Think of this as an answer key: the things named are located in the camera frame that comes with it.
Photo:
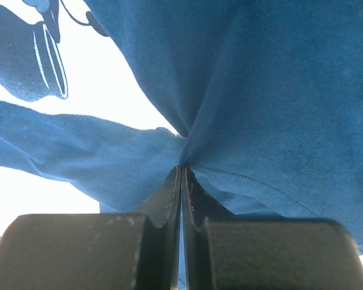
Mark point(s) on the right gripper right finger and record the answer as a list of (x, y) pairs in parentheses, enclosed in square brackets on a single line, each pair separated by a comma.
[(225, 251)]

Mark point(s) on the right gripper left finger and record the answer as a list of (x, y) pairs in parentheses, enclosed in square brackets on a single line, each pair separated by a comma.
[(136, 250)]

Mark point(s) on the navy blue t-shirt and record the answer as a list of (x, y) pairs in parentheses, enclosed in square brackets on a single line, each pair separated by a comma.
[(263, 100)]

